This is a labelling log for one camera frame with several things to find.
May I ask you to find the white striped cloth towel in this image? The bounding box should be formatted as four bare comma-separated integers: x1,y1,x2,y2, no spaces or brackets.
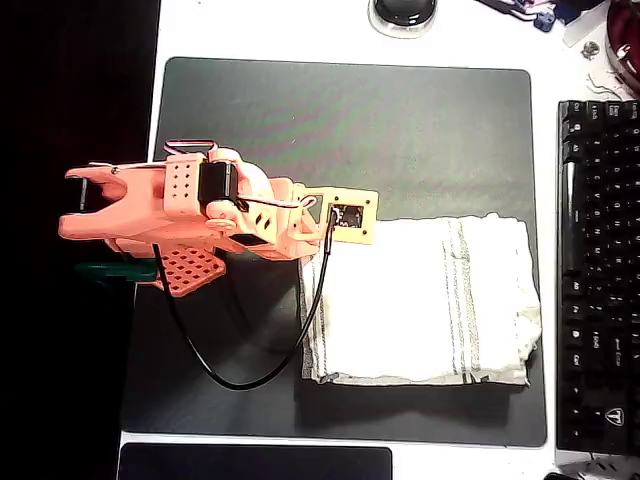
298,212,544,387

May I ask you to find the black desk mat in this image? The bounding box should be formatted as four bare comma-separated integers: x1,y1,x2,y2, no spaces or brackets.
119,56,549,449

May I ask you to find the round black clear-rimmed object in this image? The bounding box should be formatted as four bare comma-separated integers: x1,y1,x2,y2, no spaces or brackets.
367,0,439,40

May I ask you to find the black keyboard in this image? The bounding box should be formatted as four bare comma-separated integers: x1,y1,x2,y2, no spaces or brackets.
555,98,640,457

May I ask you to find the white thread scrap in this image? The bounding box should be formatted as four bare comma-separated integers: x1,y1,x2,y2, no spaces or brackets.
584,72,627,102

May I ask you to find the dark red bowl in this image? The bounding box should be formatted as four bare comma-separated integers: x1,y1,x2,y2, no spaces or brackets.
603,0,640,99

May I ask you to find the orange gripper camera mount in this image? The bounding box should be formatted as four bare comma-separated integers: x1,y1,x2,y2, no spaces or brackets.
298,185,380,246

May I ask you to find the black camera cable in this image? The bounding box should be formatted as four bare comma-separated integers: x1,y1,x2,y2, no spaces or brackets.
151,207,342,392

